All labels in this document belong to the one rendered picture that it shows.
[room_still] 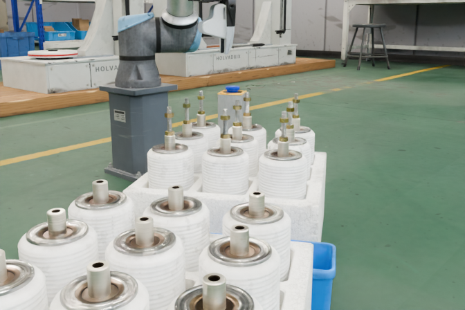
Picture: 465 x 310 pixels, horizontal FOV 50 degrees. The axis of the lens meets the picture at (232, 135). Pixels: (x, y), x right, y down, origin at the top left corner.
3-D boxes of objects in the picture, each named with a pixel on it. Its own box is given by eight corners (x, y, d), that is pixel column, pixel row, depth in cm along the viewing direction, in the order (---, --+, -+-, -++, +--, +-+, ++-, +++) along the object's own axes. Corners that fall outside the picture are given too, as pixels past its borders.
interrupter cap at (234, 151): (251, 153, 102) (251, 149, 102) (226, 160, 96) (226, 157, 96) (223, 147, 107) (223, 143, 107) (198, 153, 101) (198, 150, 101)
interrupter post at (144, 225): (131, 247, 60) (130, 221, 59) (140, 239, 62) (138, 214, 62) (150, 249, 60) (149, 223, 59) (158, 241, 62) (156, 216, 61)
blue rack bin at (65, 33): (25, 40, 597) (23, 22, 593) (54, 39, 626) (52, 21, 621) (48, 41, 567) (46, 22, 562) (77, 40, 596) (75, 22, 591)
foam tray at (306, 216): (126, 272, 104) (122, 190, 100) (183, 205, 141) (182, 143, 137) (315, 294, 96) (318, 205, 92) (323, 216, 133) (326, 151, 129)
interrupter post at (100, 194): (90, 205, 74) (88, 183, 73) (97, 199, 76) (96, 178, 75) (104, 206, 73) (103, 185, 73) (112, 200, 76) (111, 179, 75)
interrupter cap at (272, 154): (308, 155, 100) (308, 151, 100) (292, 164, 94) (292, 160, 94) (274, 150, 104) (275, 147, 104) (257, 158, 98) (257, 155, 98)
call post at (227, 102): (217, 200, 145) (216, 94, 138) (223, 192, 152) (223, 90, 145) (241, 202, 144) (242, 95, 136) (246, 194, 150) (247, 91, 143)
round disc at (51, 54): (19, 58, 317) (18, 49, 316) (61, 55, 340) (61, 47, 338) (43, 61, 298) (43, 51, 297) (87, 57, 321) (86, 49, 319)
